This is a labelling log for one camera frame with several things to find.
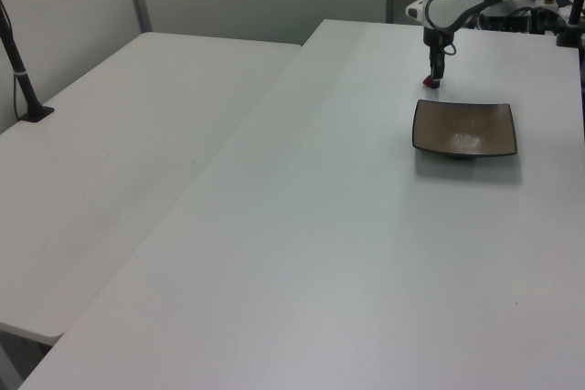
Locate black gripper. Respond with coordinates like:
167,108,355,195
422,27,449,90

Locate square brown ceramic plate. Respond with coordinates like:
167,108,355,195
411,99,519,163

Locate black electronics box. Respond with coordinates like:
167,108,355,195
477,5,566,37

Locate black camera stand pole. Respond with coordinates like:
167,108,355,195
0,0,56,123
555,0,585,49

